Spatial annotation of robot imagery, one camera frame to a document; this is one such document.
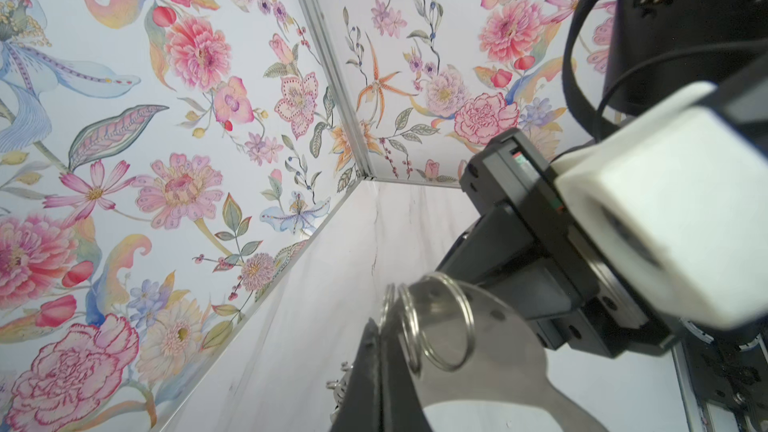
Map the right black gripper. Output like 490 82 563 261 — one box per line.
437 128 678 357

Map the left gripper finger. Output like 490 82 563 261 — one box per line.
330 320 432 432

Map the steel key holder plate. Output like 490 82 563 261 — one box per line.
326 271 610 432

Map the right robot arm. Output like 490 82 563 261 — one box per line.
438 0 767 357

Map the left corner aluminium profile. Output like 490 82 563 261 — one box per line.
299 0 375 180

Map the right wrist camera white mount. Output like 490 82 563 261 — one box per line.
553 82 767 330

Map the right thin black cable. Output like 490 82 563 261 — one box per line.
593 38 768 139

